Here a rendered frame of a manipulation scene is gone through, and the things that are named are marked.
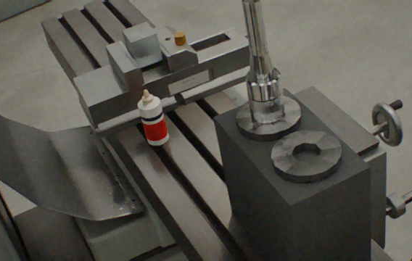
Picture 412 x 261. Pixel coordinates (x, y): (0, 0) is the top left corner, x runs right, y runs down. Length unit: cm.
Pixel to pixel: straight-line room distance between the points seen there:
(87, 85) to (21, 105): 197
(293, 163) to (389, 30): 251
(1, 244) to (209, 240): 35
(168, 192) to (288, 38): 223
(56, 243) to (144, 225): 23
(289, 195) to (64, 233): 71
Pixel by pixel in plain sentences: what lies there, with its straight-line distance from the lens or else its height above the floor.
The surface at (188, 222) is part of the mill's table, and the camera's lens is 110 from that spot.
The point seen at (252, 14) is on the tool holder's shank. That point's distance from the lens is 85.
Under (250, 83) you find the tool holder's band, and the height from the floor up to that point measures 118.
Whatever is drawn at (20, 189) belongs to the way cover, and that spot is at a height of 98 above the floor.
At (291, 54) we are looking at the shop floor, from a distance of 319.
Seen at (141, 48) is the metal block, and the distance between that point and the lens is 131.
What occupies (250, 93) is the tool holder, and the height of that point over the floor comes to 116.
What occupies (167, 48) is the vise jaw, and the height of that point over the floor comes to 103.
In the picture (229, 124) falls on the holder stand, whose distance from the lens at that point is 96.
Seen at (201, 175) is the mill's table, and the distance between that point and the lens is 118.
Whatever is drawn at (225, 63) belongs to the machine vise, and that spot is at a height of 96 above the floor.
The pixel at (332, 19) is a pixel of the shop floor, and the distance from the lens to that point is 344.
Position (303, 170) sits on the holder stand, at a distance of 85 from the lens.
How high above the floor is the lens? 168
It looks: 37 degrees down
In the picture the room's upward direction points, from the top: 12 degrees counter-clockwise
